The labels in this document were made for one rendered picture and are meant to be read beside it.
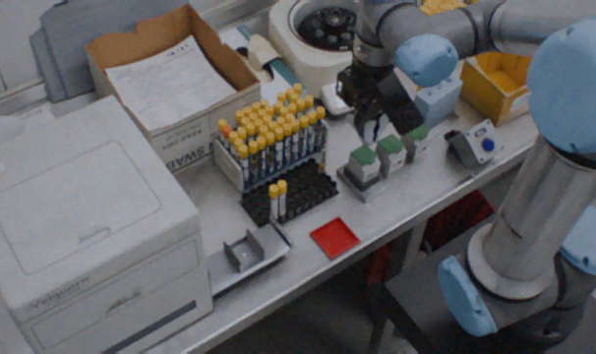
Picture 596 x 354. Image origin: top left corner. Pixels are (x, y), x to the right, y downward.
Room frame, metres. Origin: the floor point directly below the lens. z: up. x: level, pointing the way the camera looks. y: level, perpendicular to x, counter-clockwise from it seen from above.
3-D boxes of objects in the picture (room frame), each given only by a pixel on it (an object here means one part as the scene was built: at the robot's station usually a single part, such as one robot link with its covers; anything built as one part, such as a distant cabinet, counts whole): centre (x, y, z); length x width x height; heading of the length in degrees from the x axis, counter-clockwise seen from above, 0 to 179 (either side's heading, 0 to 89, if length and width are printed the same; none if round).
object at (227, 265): (0.64, 0.10, 0.92); 0.21 x 0.07 x 0.05; 127
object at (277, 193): (0.81, 0.01, 0.93); 0.17 x 0.09 x 0.11; 128
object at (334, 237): (0.72, -0.07, 0.88); 0.07 x 0.07 x 0.01; 37
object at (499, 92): (1.11, -0.43, 0.92); 0.13 x 0.13 x 0.10; 35
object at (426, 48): (0.79, -0.18, 1.30); 0.11 x 0.11 x 0.08; 26
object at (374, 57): (0.87, -0.11, 1.22); 0.08 x 0.08 x 0.05
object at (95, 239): (0.60, 0.31, 1.03); 0.31 x 0.27 x 0.30; 127
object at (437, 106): (1.03, -0.27, 0.92); 0.10 x 0.07 x 0.10; 134
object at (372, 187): (0.86, -0.12, 0.89); 0.09 x 0.05 x 0.04; 39
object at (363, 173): (0.86, -0.12, 0.92); 0.05 x 0.04 x 0.06; 40
